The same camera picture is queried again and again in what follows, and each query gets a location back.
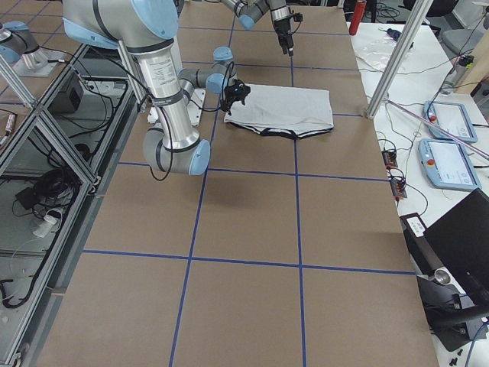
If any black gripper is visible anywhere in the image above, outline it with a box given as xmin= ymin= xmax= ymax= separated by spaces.
xmin=219 ymin=79 xmax=251 ymax=114
xmin=271 ymin=11 xmax=303 ymax=57

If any grey cartoon print t-shirt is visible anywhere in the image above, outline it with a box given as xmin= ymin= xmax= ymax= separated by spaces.
xmin=224 ymin=84 xmax=334 ymax=139

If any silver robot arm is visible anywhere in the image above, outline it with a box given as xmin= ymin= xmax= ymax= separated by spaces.
xmin=63 ymin=1 xmax=251 ymax=176
xmin=221 ymin=0 xmax=303 ymax=57

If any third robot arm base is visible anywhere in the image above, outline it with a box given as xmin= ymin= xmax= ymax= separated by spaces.
xmin=1 ymin=21 xmax=57 ymax=77

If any red bottle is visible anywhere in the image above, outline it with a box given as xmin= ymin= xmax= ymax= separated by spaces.
xmin=348 ymin=0 xmax=367 ymax=36

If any clear plastic bag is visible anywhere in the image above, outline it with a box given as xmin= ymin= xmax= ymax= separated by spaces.
xmin=354 ymin=37 xmax=397 ymax=71

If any black power adapter box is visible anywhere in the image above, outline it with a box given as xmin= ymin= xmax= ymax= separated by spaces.
xmin=48 ymin=73 xmax=83 ymax=114

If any upper blue teach pendant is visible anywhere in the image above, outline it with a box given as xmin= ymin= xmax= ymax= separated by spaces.
xmin=423 ymin=101 xmax=478 ymax=143

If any blue teach pendant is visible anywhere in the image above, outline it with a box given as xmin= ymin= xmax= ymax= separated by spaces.
xmin=423 ymin=101 xmax=478 ymax=143
xmin=418 ymin=138 xmax=482 ymax=192

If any lower orange usb hub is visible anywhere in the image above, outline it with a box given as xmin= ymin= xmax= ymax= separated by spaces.
xmin=390 ymin=176 xmax=407 ymax=201

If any lower blue teach pendant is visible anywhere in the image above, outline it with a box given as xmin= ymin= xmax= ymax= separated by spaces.
xmin=418 ymin=138 xmax=482 ymax=192

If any black laptop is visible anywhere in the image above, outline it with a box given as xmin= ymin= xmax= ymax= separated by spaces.
xmin=424 ymin=189 xmax=488 ymax=306

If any aluminium frame post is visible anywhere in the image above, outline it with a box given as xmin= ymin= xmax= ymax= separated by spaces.
xmin=365 ymin=0 xmax=433 ymax=119

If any aluminium side frame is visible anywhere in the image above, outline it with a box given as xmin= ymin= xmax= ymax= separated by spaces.
xmin=1 ymin=46 xmax=138 ymax=366

